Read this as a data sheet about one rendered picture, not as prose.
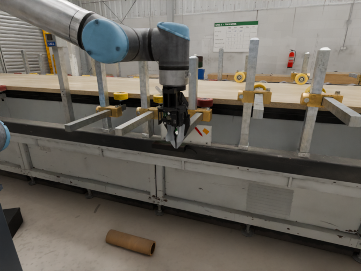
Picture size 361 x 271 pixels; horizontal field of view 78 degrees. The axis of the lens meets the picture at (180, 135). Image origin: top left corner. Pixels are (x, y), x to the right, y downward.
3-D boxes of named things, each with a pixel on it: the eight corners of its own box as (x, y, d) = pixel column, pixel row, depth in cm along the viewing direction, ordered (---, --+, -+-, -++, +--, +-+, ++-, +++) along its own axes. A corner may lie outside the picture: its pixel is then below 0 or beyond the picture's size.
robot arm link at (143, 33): (102, 25, 59) (147, 23, 56) (121, 29, 69) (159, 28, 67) (106, 62, 62) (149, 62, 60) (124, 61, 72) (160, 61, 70)
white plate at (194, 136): (210, 146, 106) (211, 126, 103) (160, 140, 114) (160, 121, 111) (210, 145, 107) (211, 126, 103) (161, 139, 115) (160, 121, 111)
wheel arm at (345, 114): (362, 128, 59) (366, 114, 58) (346, 126, 60) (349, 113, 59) (318, 96, 104) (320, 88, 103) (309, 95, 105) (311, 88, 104)
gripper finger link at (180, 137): (171, 153, 72) (171, 126, 68) (177, 147, 77) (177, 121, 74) (180, 155, 71) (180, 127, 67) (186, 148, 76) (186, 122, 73)
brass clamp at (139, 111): (159, 120, 110) (159, 110, 108) (135, 118, 114) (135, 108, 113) (164, 116, 116) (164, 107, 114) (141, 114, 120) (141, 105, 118)
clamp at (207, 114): (209, 121, 103) (210, 111, 101) (182, 119, 107) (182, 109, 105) (211, 119, 108) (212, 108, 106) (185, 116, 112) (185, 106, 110)
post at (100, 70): (109, 140, 126) (99, 49, 110) (104, 139, 127) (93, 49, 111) (113, 137, 129) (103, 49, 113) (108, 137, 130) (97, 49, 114)
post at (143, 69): (149, 145, 119) (144, 50, 102) (143, 145, 120) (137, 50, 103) (152, 143, 122) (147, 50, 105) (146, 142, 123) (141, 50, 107)
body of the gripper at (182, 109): (157, 127, 68) (156, 86, 64) (167, 119, 76) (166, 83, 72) (180, 129, 66) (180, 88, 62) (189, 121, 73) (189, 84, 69)
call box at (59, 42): (57, 48, 115) (54, 31, 113) (47, 48, 117) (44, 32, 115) (67, 48, 121) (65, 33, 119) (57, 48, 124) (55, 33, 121)
